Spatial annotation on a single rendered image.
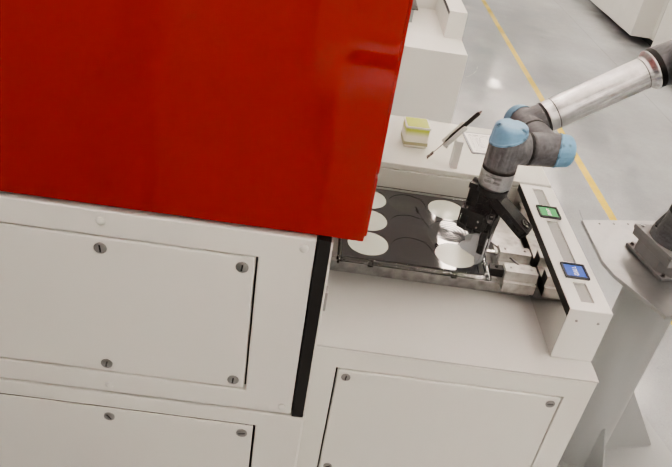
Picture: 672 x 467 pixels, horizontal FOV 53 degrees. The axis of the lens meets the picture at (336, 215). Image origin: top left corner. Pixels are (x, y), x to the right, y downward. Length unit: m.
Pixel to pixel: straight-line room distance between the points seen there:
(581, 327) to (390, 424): 0.48
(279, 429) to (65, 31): 0.79
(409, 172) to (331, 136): 0.96
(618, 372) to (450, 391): 0.83
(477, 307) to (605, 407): 0.81
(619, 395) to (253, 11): 1.76
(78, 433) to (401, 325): 0.70
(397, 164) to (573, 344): 0.68
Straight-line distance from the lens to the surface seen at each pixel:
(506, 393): 1.57
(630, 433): 2.64
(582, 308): 1.53
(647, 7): 8.15
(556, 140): 1.53
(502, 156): 1.48
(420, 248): 1.66
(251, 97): 0.94
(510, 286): 1.67
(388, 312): 1.56
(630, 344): 2.19
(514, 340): 1.60
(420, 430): 1.63
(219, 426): 1.35
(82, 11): 0.96
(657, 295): 1.96
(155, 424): 1.37
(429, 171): 1.90
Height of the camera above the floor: 1.80
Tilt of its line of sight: 32 degrees down
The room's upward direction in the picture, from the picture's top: 9 degrees clockwise
